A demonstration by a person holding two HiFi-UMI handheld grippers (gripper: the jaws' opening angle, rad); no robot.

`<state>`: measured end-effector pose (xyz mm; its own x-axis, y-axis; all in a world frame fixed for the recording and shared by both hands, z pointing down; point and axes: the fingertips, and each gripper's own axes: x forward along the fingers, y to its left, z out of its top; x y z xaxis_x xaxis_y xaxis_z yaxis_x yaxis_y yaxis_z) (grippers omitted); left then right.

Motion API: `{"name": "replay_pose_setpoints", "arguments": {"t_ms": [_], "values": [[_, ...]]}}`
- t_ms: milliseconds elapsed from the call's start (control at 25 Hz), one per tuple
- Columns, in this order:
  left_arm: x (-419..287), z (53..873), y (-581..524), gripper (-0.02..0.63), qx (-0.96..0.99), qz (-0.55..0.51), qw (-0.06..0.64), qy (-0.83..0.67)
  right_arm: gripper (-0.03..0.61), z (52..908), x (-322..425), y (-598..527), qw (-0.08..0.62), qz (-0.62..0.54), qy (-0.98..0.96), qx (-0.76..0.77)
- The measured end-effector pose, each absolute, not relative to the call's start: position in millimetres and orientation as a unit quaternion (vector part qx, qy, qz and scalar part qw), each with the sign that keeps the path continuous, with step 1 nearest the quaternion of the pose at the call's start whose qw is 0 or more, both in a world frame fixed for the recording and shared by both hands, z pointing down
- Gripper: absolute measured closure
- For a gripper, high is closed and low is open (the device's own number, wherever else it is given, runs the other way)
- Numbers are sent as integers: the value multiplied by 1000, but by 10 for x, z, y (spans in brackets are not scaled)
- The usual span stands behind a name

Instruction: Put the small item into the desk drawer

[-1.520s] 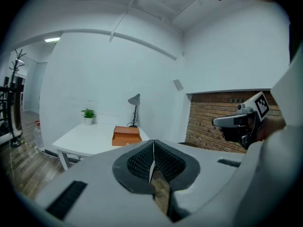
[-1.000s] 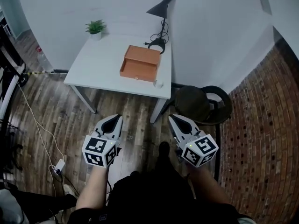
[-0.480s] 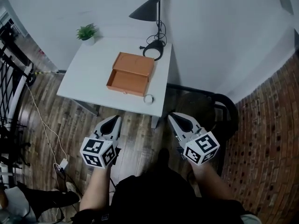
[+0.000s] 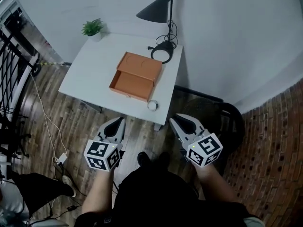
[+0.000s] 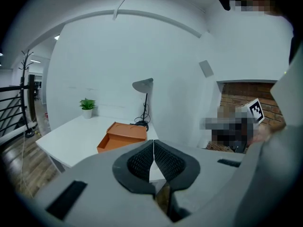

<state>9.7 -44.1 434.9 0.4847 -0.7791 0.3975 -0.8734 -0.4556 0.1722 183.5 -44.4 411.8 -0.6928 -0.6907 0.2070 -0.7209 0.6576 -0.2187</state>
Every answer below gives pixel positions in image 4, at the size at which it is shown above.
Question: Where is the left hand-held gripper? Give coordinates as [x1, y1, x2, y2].
[83, 116, 126, 173]

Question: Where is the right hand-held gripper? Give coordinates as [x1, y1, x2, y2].
[169, 113, 224, 168]

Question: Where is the person's right forearm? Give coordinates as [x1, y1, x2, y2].
[193, 164, 240, 206]

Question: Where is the person's left forearm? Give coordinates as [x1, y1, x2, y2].
[81, 169, 116, 216]

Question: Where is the orange drawer casing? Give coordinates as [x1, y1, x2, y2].
[116, 52, 163, 87]

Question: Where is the person's right black shoe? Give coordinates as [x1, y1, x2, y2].
[158, 151, 170, 169]

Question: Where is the person's black shoe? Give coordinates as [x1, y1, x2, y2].
[158, 151, 170, 169]
[137, 151, 151, 167]

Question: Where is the person's left black shoe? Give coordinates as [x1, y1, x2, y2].
[137, 151, 151, 167]

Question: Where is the black chair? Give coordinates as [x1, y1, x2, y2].
[174, 85, 245, 172]

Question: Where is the white table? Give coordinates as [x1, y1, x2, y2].
[58, 32, 184, 131]

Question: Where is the person's black clothing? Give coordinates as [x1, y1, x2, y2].
[74, 166, 263, 227]

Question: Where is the black wheeled chair base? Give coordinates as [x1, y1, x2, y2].
[0, 112, 31, 159]

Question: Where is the small potted green plant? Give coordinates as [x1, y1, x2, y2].
[81, 17, 105, 42]

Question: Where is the black metal railing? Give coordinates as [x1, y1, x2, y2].
[0, 27, 41, 156]

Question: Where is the black desk lamp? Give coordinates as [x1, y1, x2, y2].
[136, 0, 185, 65]

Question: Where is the grey fabric bundle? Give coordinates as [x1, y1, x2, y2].
[0, 180, 30, 227]

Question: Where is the white floor cable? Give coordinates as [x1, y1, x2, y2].
[29, 72, 68, 160]

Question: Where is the black floor cable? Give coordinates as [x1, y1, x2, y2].
[26, 164, 124, 224]

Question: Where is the black lamp cable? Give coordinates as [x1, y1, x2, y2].
[147, 20, 178, 52]

